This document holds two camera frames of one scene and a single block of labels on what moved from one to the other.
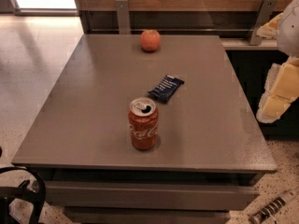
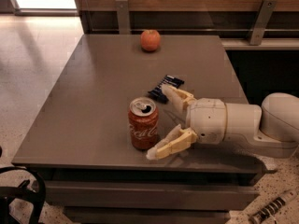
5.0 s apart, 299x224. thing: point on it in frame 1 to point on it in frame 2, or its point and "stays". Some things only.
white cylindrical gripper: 290,32 to 206,117
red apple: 149,40 stays
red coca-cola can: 143,116 stays
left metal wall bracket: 123,16 stays
